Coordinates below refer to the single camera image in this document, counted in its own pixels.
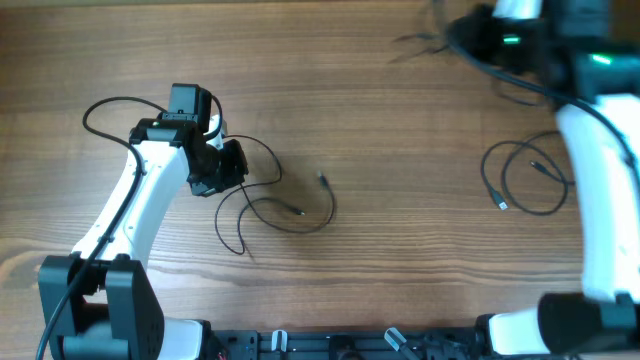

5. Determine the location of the thin black USB cable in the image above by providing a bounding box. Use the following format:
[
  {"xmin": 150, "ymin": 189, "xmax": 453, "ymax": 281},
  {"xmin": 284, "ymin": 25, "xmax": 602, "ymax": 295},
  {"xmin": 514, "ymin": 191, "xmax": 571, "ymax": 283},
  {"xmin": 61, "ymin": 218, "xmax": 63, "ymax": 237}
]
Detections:
[{"xmin": 213, "ymin": 133, "xmax": 337, "ymax": 257}]

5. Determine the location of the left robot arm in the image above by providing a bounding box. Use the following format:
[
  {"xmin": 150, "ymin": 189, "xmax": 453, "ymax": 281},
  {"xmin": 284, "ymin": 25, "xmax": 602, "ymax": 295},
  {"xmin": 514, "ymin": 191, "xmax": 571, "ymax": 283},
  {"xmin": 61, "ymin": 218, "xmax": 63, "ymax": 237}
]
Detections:
[{"xmin": 36, "ymin": 83, "xmax": 248, "ymax": 359}]

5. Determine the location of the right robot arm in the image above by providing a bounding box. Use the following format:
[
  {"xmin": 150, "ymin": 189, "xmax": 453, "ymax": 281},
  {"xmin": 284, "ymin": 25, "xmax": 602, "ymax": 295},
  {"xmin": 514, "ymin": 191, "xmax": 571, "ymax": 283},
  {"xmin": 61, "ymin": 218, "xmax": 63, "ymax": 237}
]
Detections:
[{"xmin": 444, "ymin": 1, "xmax": 639, "ymax": 359}]

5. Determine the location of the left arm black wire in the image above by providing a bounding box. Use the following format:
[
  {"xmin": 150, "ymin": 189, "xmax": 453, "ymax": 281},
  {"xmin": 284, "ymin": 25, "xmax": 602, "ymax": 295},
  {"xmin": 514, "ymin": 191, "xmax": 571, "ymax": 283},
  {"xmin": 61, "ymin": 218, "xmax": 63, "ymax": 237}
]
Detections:
[{"xmin": 34, "ymin": 95, "xmax": 169, "ymax": 360}]

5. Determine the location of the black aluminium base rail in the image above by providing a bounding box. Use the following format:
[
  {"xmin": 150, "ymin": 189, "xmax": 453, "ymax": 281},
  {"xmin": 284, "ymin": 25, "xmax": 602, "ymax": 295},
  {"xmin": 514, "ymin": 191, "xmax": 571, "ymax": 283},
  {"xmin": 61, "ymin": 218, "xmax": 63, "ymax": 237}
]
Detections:
[{"xmin": 201, "ymin": 327, "xmax": 489, "ymax": 360}]

